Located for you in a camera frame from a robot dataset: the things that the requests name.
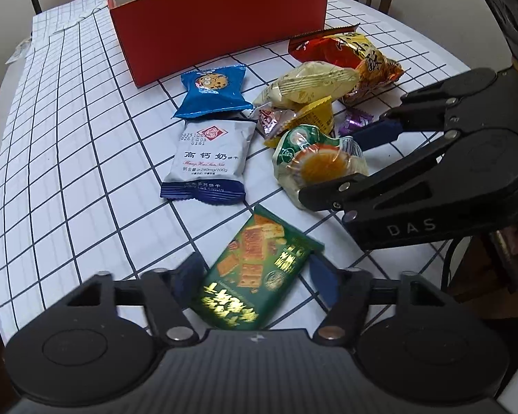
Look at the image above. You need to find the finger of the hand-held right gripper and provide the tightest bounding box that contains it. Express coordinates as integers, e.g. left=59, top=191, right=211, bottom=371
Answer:
left=298, top=131, right=462, bottom=214
left=353, top=71, right=469, bottom=152

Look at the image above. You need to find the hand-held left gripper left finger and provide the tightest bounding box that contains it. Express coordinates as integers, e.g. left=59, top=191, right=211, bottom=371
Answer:
left=65, top=251, right=207, bottom=346

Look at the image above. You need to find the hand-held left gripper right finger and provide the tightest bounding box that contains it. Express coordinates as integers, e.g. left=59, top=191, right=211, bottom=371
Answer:
left=308, top=254, right=454, bottom=346

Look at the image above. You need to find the purple candy wrapper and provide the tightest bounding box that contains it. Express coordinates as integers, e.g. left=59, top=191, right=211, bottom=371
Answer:
left=337, top=109, right=375, bottom=138

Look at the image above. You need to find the green and white cake packet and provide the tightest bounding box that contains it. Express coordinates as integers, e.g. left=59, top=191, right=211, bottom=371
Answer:
left=273, top=124, right=369, bottom=208

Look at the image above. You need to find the green snack packet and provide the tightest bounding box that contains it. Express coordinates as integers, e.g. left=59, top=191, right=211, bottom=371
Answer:
left=192, top=205, right=326, bottom=332

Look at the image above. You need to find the yellow candy packet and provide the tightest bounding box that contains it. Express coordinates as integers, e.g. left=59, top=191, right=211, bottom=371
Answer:
left=263, top=96, right=335, bottom=149

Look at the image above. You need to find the orange chip bag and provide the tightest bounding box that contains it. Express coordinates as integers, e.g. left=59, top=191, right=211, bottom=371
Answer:
left=288, top=23, right=404, bottom=106

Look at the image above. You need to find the blue cookie packet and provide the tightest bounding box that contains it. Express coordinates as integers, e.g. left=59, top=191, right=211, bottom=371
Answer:
left=173, top=64, right=253, bottom=120

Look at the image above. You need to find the red cardboard box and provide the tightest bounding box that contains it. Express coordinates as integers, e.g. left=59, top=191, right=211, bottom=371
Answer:
left=104, top=0, right=331, bottom=90

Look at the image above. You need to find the pale yellow snack packet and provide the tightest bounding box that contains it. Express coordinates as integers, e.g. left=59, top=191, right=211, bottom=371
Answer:
left=252, top=61, right=361, bottom=108

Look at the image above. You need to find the dark wooden furniture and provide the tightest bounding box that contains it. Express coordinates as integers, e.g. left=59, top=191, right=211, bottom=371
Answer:
left=447, top=220, right=518, bottom=322

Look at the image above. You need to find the small wrapped snack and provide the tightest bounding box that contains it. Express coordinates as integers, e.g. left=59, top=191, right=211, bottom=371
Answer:
left=257, top=104, right=298, bottom=139

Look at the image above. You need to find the white biscuit packet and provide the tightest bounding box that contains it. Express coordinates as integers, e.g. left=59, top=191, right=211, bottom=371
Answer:
left=160, top=118, right=257, bottom=205

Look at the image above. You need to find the clear plastic bag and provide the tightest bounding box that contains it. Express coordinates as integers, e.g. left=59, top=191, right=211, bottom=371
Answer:
left=5, top=37, right=36, bottom=66

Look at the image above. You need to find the black cable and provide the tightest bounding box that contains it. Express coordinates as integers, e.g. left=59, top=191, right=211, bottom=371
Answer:
left=441, top=236, right=459, bottom=299

